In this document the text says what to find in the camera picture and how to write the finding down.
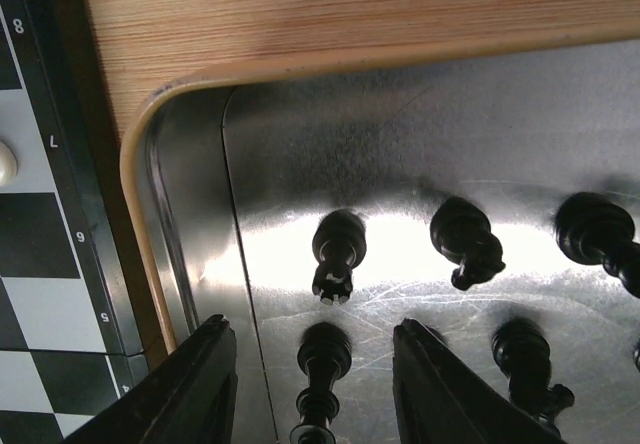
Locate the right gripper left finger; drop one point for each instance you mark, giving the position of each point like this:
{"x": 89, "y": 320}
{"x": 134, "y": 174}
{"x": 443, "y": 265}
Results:
{"x": 188, "y": 398}

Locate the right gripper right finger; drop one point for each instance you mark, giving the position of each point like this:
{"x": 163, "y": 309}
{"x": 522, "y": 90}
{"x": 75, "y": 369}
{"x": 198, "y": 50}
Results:
{"x": 438, "y": 399}

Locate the folding chess board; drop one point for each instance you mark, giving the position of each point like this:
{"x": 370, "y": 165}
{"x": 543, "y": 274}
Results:
{"x": 70, "y": 342}

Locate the gold tin with chess pieces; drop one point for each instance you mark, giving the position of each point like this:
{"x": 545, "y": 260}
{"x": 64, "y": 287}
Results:
{"x": 228, "y": 175}

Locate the white pawn on board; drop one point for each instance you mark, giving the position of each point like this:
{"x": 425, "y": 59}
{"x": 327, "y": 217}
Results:
{"x": 8, "y": 165}

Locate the black knight in tin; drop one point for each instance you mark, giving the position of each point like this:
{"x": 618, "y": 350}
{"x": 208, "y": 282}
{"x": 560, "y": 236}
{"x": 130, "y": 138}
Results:
{"x": 522, "y": 354}
{"x": 461, "y": 232}

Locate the black queen in tin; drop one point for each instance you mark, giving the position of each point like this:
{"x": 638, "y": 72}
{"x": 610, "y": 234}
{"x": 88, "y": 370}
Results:
{"x": 324, "y": 357}

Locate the black rook in tin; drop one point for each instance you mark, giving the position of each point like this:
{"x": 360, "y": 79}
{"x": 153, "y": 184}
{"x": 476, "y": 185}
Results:
{"x": 339, "y": 246}

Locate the black bishop in tin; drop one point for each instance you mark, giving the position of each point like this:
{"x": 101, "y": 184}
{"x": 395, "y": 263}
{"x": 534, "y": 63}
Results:
{"x": 592, "y": 230}

